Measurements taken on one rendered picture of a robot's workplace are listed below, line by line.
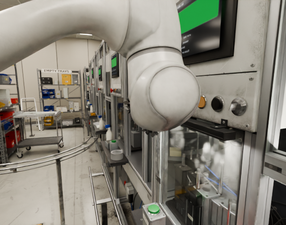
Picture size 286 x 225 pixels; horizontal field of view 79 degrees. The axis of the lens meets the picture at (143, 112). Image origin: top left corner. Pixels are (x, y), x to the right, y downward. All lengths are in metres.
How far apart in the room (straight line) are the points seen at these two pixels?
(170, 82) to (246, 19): 0.26
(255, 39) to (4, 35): 0.40
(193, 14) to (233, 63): 0.19
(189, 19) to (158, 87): 0.36
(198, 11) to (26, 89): 7.43
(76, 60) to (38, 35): 7.33
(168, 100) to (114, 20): 0.15
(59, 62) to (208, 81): 7.27
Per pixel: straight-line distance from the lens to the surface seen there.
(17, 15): 0.28
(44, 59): 7.67
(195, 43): 0.52
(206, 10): 0.51
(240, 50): 0.44
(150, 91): 0.22
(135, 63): 0.29
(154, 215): 0.69
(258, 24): 0.43
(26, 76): 7.73
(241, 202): 0.50
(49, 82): 6.50
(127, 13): 0.30
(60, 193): 2.00
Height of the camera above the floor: 1.46
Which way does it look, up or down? 9 degrees down
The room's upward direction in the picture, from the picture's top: straight up
